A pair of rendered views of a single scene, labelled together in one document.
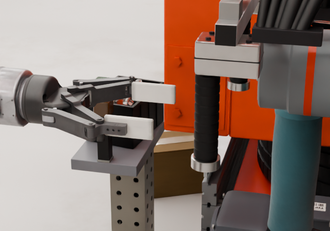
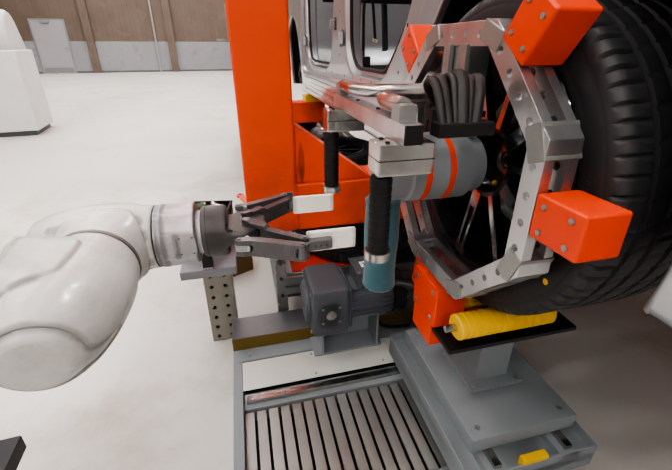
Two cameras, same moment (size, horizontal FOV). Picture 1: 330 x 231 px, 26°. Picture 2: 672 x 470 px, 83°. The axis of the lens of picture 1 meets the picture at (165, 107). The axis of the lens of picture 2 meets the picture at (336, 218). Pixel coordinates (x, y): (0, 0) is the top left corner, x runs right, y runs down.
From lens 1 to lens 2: 58 cm
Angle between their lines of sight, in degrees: 25
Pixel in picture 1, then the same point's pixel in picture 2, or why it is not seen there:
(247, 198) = (322, 268)
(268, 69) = not seen: hidden behind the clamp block
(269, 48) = not seen: hidden behind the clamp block
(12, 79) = (185, 215)
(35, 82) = (211, 214)
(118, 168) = (221, 271)
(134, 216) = (225, 301)
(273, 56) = not seen: hidden behind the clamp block
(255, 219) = (337, 283)
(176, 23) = (251, 152)
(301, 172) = (392, 243)
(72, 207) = (162, 304)
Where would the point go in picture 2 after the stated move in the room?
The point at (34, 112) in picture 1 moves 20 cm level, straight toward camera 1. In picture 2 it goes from (218, 244) to (297, 317)
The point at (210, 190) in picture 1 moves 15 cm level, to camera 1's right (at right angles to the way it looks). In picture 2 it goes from (281, 269) to (317, 259)
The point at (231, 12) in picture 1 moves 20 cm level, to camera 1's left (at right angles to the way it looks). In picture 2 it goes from (410, 114) to (278, 127)
